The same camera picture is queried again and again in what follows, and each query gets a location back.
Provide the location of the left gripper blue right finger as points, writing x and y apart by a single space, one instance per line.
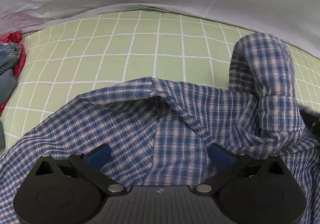
228 166

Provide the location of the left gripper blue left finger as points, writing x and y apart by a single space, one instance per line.
89 166

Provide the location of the blue plaid shirt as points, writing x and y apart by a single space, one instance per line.
159 131

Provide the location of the green grid mat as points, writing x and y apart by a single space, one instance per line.
91 53

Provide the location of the blue denim garment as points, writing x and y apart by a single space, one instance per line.
10 54

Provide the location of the red garment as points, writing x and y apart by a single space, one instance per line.
15 37

